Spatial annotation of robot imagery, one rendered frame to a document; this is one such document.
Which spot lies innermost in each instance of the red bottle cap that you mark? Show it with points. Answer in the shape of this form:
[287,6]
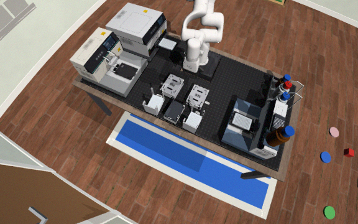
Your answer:
[287,85]

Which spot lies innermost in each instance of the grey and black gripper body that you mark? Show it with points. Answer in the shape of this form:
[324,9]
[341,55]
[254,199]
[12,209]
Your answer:
[191,66]

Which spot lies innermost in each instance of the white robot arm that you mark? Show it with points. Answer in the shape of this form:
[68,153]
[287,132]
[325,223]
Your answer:
[197,46]

